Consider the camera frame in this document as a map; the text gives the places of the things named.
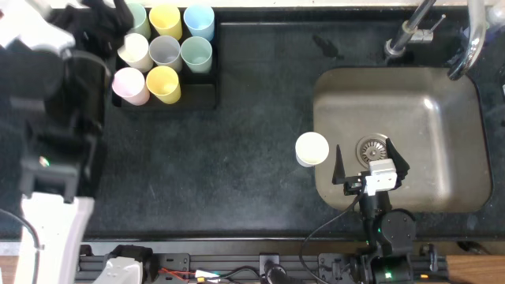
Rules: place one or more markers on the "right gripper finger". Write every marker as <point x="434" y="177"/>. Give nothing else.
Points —
<point x="339" y="169"/>
<point x="400" y="165"/>

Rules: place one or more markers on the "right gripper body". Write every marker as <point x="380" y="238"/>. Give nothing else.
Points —
<point x="354" y="185"/>

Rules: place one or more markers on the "white cup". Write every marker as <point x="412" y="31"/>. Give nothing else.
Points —
<point x="136" y="50"/>
<point x="311" y="148"/>

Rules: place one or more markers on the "yellow cup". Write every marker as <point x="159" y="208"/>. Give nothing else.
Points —
<point x="165" y="19"/>
<point x="163" y="83"/>

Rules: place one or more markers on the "pink cup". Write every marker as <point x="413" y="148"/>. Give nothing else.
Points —
<point x="129" y="84"/>

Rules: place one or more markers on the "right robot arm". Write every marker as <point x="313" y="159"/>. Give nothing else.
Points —
<point x="396" y="229"/>

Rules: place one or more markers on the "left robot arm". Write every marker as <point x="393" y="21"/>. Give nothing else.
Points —
<point x="55" y="118"/>

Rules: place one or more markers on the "steel sink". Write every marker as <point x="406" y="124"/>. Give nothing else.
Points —
<point x="426" y="118"/>

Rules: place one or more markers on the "steel tap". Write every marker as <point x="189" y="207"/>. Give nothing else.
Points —
<point x="406" y="31"/>

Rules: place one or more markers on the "green cup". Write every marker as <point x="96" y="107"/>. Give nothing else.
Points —
<point x="142" y="21"/>
<point x="196" y="53"/>

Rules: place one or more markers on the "blue cup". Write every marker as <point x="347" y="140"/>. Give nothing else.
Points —
<point x="199" y="20"/>

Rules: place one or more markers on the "grey cup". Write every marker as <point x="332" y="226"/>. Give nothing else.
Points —
<point x="165" y="51"/>

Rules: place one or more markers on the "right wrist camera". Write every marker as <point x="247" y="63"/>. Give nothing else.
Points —
<point x="382" y="175"/>

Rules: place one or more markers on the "mounting rail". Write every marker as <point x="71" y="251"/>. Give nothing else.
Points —
<point x="236" y="265"/>

